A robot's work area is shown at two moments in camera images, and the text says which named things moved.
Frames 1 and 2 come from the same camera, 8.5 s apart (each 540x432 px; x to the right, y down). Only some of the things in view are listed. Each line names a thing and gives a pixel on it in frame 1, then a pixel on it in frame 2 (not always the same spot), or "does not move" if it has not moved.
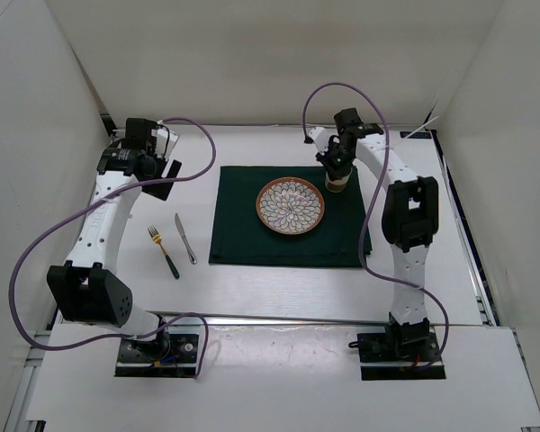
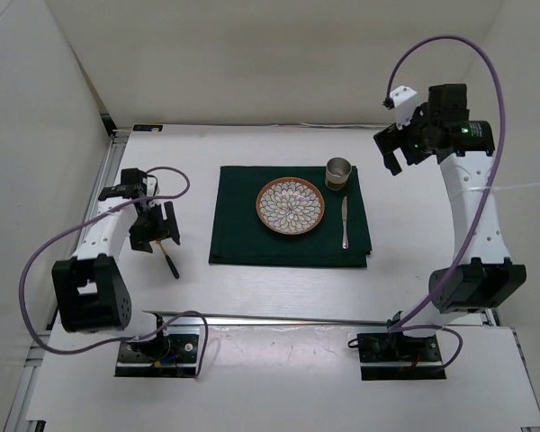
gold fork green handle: x=157 y=238 does not move
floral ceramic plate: x=290 y=205 does not move
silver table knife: x=181 y=229 → x=345 y=230
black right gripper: x=335 y=173 → x=391 y=139
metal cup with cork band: x=337 y=184 does not move
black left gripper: x=158 y=191 → x=140 y=239
